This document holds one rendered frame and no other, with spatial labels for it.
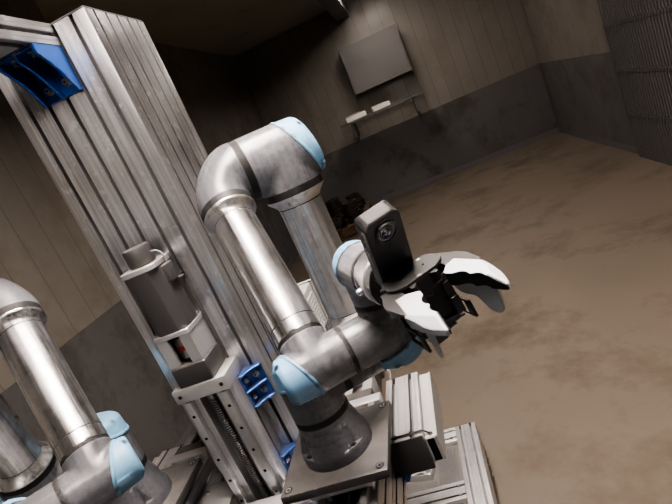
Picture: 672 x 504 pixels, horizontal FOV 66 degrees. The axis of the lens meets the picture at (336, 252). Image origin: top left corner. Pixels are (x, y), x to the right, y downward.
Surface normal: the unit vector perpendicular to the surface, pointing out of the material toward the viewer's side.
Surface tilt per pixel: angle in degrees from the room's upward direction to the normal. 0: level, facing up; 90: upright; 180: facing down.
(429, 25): 90
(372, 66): 90
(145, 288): 90
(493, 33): 90
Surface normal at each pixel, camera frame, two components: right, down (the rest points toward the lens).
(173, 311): 0.57, -0.03
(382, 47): -0.11, 0.30
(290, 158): 0.36, 0.14
